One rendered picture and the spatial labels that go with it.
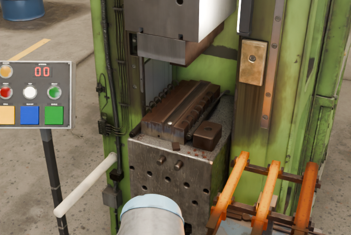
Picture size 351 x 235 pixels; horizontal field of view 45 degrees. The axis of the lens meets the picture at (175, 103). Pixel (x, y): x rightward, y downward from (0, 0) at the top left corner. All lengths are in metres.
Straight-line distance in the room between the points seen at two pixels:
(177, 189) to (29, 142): 1.92
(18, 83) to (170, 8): 0.73
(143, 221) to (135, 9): 0.98
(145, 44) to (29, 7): 4.70
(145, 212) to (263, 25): 0.97
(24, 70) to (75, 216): 1.22
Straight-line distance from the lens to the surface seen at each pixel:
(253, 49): 1.59
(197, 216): 1.87
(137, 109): 1.96
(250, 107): 1.71
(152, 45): 1.60
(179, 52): 1.56
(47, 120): 1.83
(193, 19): 1.49
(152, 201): 0.79
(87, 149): 3.34
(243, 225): 1.70
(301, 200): 1.42
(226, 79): 2.09
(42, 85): 1.84
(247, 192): 1.96
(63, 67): 1.82
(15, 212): 2.93
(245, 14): 1.54
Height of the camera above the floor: 1.92
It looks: 30 degrees down
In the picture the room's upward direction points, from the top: straight up
